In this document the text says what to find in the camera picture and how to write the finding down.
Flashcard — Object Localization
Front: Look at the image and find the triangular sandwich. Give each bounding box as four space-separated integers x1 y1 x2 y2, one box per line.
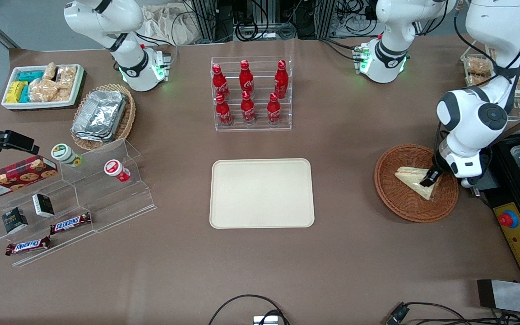
395 166 442 201

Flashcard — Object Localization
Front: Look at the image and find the round brown wicker basket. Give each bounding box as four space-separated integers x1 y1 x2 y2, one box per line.
374 144 459 223

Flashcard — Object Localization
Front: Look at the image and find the oval light wicker basket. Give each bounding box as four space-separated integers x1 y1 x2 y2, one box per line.
70 84 136 152

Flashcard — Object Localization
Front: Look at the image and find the beige plastic tray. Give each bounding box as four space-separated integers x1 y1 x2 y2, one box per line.
209 158 315 229

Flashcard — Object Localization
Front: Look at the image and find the white rectangular snack bin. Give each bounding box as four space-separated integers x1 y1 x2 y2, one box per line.
1 64 85 111

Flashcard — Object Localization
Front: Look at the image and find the red tartan cookie box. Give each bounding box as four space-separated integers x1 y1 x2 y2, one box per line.
0 155 59 202

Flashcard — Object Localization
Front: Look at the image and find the green lid yogurt cup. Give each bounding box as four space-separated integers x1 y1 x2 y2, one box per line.
51 144 83 168

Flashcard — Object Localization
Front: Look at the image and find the yellow snack pack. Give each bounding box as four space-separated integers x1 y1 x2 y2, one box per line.
6 81 28 104

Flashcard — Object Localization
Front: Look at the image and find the black machine with yellow panel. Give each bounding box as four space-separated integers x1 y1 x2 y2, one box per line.
468 113 520 283

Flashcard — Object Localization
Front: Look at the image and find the small black box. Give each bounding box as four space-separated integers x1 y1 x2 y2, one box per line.
1 207 29 234
32 193 56 218

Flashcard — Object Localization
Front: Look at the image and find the red emergency stop button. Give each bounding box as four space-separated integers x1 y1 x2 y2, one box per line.
499 210 519 229

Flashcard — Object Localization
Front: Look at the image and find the stack of foil containers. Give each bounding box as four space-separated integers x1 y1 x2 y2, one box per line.
71 90 128 143

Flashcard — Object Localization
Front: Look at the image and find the brown chocolate bar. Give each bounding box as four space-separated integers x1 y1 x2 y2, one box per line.
5 236 52 257
50 212 93 235

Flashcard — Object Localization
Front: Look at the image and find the red lid yogurt cup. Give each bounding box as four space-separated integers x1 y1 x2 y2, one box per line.
104 159 131 183

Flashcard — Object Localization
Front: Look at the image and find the clear acrylic stepped display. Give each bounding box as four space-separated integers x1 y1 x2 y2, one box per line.
0 138 157 268

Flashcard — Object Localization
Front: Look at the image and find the grey flat sheet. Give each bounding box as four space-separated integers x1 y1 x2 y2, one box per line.
477 279 520 316

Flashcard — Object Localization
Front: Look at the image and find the red cola bottle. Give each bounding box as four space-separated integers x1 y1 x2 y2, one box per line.
215 93 233 126
241 90 256 125
274 60 289 99
267 93 282 125
212 64 231 101
239 60 255 94

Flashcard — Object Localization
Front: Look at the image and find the clear acrylic bottle rack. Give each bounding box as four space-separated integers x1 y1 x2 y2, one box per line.
210 56 293 131

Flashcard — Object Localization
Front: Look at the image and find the cream cloth bag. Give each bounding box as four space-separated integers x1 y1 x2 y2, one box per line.
142 4 207 46

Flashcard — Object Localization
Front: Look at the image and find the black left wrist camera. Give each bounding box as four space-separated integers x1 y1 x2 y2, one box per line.
468 151 492 187

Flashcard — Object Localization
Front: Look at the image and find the black connector with cable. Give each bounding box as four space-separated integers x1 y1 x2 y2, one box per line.
385 302 520 325

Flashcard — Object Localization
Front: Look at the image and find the black looped cable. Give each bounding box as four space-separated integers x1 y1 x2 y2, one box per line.
208 294 290 325

